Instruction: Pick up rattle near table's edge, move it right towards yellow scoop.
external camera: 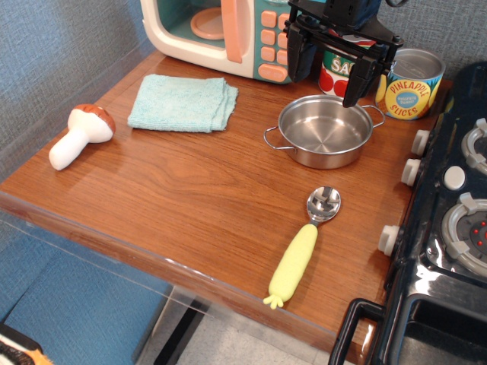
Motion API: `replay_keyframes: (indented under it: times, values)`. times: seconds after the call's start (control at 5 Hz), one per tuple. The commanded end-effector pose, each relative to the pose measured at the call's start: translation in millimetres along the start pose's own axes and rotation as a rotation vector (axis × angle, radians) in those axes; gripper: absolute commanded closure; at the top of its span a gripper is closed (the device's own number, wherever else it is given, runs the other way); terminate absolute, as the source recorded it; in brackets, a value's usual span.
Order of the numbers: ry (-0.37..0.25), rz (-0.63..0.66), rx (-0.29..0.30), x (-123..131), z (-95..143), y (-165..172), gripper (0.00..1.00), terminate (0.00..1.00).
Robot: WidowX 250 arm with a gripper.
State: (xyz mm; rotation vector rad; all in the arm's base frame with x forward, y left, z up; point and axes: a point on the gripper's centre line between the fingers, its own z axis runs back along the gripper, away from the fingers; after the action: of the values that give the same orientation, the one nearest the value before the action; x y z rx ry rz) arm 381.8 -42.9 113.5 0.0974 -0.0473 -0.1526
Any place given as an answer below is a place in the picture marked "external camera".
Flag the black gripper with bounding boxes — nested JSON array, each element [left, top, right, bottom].
[[285, 1, 404, 108]]

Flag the white brown toy mushroom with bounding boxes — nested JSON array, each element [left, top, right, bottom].
[[49, 103, 116, 171]]

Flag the tomato sauce can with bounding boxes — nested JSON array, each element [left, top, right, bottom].
[[319, 51, 355, 97]]

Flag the small steel pan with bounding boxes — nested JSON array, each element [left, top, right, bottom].
[[263, 94, 386, 170]]

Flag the pineapple slices can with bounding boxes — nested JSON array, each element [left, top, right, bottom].
[[375, 48, 446, 121]]

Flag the toy microwave teal and pink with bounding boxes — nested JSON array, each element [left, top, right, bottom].
[[141, 0, 291, 84]]

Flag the light blue folded cloth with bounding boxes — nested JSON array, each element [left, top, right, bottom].
[[128, 75, 239, 133]]

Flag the black toy stove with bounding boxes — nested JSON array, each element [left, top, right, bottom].
[[329, 62, 486, 364]]

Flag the orange black object at corner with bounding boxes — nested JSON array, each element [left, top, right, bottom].
[[1, 323, 53, 365]]

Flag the spoon with yellow handle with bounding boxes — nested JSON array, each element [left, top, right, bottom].
[[263, 186, 342, 309]]

